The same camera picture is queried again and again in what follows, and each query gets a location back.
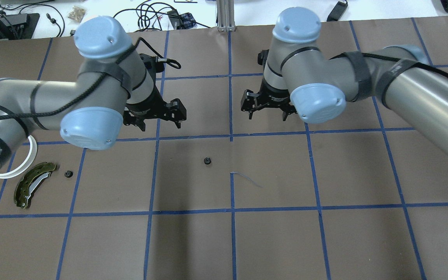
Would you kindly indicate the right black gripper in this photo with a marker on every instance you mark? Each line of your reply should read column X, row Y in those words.
column 275, row 94

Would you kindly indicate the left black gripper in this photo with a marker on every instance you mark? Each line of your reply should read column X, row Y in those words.
column 147, row 103

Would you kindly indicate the small black gear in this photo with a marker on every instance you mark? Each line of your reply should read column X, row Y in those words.
column 68, row 174
column 207, row 160

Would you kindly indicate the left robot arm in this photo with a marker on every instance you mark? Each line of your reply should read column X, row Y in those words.
column 115, row 86

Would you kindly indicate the black power adapter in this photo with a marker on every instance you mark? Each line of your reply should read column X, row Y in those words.
column 337, row 11

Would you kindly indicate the green brake shoe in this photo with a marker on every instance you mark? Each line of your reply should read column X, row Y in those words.
column 30, row 181

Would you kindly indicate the small bag of parts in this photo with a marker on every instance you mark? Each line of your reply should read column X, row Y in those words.
column 77, row 13

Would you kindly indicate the aluminium frame post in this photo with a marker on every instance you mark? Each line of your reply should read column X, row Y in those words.
column 225, row 15

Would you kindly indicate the white curved plastic bracket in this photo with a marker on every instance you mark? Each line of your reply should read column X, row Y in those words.
column 26, row 163

